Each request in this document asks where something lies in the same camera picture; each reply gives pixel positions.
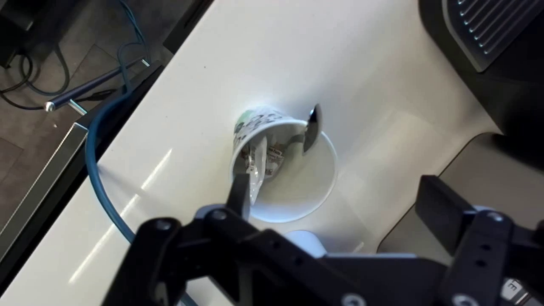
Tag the crumpled sweetener packet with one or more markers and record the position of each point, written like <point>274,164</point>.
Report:
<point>260,164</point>

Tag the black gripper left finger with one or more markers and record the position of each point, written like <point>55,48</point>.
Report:
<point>187,255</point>

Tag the patterned white paper cup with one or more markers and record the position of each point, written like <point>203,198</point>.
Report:
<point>294,181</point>

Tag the black silver Keurig coffee machine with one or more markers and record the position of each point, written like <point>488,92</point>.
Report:
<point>510,68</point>

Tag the dark wood counter cabinet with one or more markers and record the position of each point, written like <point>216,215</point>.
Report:
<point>34,192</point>

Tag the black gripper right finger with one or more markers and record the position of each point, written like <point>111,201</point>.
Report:
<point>486,255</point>

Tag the metal spoon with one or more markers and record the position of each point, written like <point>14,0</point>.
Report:
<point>313,128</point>

